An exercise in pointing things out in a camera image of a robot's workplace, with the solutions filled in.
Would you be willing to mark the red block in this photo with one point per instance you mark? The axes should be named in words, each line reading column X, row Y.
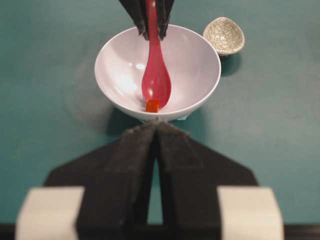
column 152, row 106

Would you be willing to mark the red plastic spoon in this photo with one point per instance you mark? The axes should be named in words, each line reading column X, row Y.
column 156, row 82

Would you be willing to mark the crackle glazed small bowl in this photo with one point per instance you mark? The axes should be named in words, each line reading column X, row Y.
column 225, row 36

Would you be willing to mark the white bowl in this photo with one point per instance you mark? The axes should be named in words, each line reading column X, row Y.
column 193, row 65

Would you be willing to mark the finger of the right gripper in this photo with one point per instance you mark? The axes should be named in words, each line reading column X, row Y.
column 163, row 11
column 136, row 9

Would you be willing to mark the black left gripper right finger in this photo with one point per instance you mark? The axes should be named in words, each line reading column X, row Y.
column 189, row 175

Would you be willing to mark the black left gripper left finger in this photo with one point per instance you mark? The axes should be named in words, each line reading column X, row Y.
column 117, row 181

